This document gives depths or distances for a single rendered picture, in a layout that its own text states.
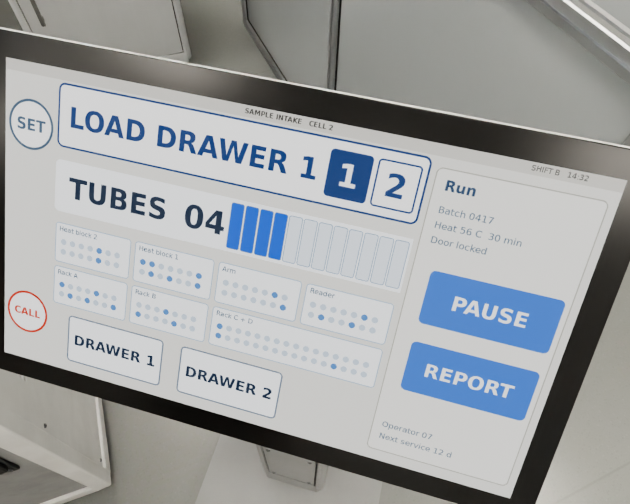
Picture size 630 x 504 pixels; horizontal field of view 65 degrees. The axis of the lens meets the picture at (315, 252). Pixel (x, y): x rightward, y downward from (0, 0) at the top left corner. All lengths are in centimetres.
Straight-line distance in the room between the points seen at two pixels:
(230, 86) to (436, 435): 32
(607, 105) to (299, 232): 61
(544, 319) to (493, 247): 7
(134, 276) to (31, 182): 12
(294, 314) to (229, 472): 105
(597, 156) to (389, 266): 16
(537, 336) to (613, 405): 134
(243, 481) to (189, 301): 102
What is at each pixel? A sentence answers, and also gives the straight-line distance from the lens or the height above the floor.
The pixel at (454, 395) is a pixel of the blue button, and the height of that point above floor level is 104.
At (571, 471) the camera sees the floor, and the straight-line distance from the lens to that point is 162.
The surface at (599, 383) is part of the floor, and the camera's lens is 175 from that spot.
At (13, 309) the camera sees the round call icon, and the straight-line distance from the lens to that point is 54.
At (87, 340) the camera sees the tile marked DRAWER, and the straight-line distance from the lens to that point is 50.
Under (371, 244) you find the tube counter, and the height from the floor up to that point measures 112.
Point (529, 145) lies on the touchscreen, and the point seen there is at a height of 119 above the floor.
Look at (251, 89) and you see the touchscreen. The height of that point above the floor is 119.
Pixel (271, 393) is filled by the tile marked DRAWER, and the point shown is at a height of 101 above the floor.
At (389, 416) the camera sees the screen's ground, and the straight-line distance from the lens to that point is 44.
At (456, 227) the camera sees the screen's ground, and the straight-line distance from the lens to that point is 38.
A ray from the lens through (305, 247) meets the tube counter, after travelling 39.
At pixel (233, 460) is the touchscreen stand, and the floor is 4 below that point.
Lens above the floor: 143
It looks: 56 degrees down
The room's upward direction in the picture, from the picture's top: 2 degrees clockwise
